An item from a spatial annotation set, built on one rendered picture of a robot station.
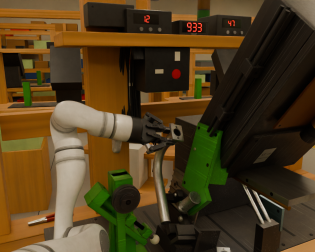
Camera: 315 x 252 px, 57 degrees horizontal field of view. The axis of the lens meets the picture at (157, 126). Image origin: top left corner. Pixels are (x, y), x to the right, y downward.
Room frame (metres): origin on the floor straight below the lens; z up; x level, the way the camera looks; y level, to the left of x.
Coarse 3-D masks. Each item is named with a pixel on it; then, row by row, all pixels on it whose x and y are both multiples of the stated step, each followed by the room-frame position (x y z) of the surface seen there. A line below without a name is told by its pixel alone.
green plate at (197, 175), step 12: (204, 132) 0.83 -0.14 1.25; (216, 132) 0.78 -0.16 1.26; (192, 144) 0.86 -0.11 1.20; (204, 144) 0.81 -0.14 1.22; (216, 144) 0.77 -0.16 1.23; (192, 156) 0.85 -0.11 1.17; (204, 156) 0.80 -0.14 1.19; (216, 156) 0.78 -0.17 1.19; (192, 168) 0.83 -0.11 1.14; (204, 168) 0.78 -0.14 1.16; (216, 168) 0.78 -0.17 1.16; (192, 180) 0.81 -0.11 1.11; (204, 180) 0.76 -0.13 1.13; (216, 180) 0.79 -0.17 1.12
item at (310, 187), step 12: (264, 168) 0.85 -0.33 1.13; (276, 168) 0.85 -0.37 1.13; (240, 180) 0.81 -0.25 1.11; (252, 180) 0.76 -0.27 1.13; (264, 180) 0.76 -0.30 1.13; (276, 180) 0.76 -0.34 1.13; (288, 180) 0.76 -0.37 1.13; (300, 180) 0.76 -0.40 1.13; (312, 180) 0.76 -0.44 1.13; (264, 192) 0.72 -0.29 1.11; (276, 192) 0.69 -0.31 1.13; (288, 192) 0.69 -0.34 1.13; (300, 192) 0.69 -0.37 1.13; (312, 192) 0.69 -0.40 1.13; (288, 204) 0.65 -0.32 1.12
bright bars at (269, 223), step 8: (248, 192) 0.80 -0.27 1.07; (256, 192) 0.81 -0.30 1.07; (256, 200) 0.79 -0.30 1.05; (256, 208) 0.77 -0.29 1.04; (264, 208) 0.77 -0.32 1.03; (264, 216) 0.76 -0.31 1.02; (256, 224) 0.74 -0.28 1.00; (264, 224) 0.73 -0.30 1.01; (272, 224) 0.73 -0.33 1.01; (256, 232) 0.74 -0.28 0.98; (264, 232) 0.72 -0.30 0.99; (272, 232) 0.73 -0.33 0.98; (256, 240) 0.73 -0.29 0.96; (264, 240) 0.72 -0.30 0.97; (272, 240) 0.73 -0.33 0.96; (256, 248) 0.73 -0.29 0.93; (264, 248) 0.72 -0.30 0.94; (272, 248) 0.73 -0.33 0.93
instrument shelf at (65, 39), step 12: (60, 36) 0.89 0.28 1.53; (72, 36) 0.86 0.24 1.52; (84, 36) 0.88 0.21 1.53; (96, 36) 0.89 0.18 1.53; (108, 36) 0.91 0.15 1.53; (120, 36) 0.92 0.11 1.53; (132, 36) 0.94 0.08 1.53; (144, 36) 0.96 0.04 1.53; (156, 36) 0.97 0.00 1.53; (168, 36) 0.99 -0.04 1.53; (180, 36) 1.01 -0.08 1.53; (192, 36) 1.03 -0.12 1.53; (204, 36) 1.05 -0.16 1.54; (216, 36) 1.07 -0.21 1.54; (228, 36) 1.09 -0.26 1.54; (240, 36) 1.11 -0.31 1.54; (204, 48) 1.32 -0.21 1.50; (216, 48) 1.32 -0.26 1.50; (228, 48) 1.32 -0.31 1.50
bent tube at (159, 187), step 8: (176, 128) 0.85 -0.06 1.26; (168, 136) 0.85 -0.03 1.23; (176, 136) 0.83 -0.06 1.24; (160, 152) 0.88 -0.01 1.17; (160, 160) 0.88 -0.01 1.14; (160, 168) 0.87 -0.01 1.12; (160, 176) 0.85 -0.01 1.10; (160, 184) 0.83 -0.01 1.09; (160, 192) 0.81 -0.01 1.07; (160, 200) 0.79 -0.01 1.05; (160, 208) 0.77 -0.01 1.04; (160, 216) 0.76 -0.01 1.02; (168, 216) 0.76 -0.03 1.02
